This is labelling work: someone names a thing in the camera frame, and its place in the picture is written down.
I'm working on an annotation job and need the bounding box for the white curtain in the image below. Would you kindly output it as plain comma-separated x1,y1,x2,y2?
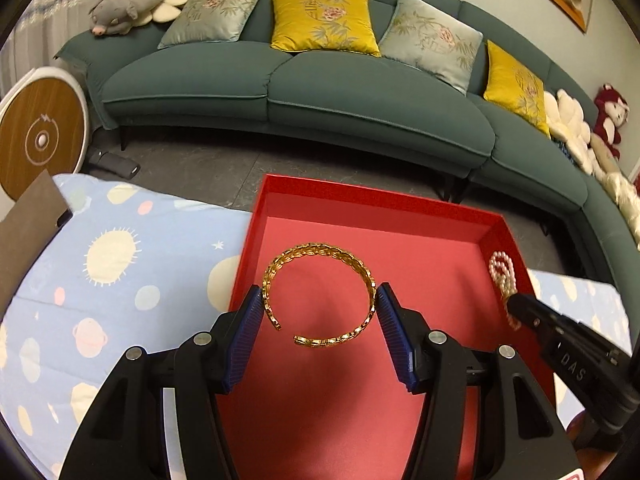
1,0,98,94

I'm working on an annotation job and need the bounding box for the pearl gold bracelet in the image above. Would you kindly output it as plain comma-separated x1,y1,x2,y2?
488,250,522,332

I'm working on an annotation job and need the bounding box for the green curved sofa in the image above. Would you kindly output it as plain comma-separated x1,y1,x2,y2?
58,0,639,321

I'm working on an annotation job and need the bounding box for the red monkey plush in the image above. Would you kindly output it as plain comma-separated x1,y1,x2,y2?
593,84,630,159

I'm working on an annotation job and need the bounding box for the round wooden white appliance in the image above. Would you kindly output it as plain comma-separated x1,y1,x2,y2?
0,66,90,202

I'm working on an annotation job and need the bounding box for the cream flower cushion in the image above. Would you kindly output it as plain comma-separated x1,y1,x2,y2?
544,89,594,174

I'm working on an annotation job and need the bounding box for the grey-green embroidered cushion left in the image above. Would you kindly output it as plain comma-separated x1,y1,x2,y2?
157,0,259,50

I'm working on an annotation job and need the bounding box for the grey pig plush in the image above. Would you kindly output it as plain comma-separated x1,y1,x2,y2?
89,0,164,37

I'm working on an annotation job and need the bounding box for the yellow embroidered cushion right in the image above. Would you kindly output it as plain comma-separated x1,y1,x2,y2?
483,40,550,138

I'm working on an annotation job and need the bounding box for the cream satin cushion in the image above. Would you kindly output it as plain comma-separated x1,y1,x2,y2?
589,131,640,252

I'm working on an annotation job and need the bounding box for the yellow embroidered cushion left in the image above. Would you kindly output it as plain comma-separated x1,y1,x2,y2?
270,0,381,58

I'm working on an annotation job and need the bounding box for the blue planet tablecloth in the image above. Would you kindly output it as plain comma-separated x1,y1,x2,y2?
0,173,633,480

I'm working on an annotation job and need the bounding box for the brown notebook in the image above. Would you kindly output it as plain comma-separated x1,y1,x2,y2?
0,170,73,318

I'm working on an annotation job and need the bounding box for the red shallow box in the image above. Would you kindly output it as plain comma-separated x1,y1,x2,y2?
218,174,555,479

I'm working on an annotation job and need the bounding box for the gold cuff bangle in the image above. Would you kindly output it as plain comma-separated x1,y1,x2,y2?
259,242,378,349

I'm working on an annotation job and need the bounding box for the yellow embroidered cushion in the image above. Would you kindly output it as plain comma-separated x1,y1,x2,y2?
270,0,381,58
483,40,550,138

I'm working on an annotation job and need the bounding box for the grey-green embroidered cushion right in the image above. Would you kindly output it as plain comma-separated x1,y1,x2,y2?
378,0,483,94

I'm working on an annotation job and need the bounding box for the grey-green embroidered cushion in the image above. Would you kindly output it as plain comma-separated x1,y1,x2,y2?
157,0,259,50
378,0,483,94

